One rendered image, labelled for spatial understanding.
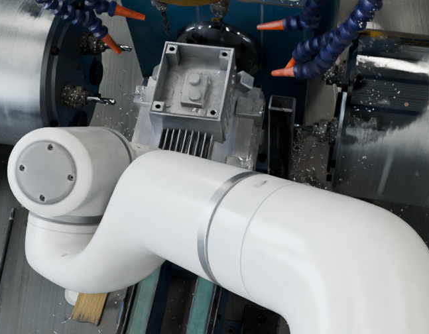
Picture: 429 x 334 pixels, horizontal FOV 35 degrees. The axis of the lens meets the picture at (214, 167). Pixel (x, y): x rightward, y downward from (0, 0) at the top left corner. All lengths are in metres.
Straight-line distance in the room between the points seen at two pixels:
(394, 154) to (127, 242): 0.46
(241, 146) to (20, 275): 0.49
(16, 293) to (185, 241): 0.78
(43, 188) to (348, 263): 0.34
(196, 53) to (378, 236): 0.63
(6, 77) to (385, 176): 0.55
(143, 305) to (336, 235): 0.68
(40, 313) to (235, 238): 0.80
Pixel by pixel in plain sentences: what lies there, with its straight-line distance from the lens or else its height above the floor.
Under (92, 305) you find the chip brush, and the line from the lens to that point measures 1.19.
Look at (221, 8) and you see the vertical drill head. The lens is 0.85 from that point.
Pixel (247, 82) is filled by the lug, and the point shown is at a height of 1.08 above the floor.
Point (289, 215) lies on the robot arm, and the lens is 0.43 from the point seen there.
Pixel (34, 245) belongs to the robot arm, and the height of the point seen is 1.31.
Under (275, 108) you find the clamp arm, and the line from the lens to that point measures 0.79.
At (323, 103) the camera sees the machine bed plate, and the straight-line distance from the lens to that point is 1.33.
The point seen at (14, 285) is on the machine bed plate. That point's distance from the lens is 1.25.
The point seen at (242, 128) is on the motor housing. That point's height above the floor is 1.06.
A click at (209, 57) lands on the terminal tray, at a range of 0.99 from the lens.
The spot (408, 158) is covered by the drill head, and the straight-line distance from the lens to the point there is 0.93.
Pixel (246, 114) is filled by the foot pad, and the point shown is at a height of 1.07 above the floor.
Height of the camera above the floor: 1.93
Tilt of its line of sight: 63 degrees down
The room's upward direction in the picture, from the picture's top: 9 degrees counter-clockwise
